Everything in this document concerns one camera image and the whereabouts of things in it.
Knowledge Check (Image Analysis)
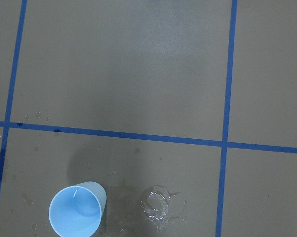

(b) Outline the light blue plastic cup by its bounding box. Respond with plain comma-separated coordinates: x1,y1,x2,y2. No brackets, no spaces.
48,181,107,237

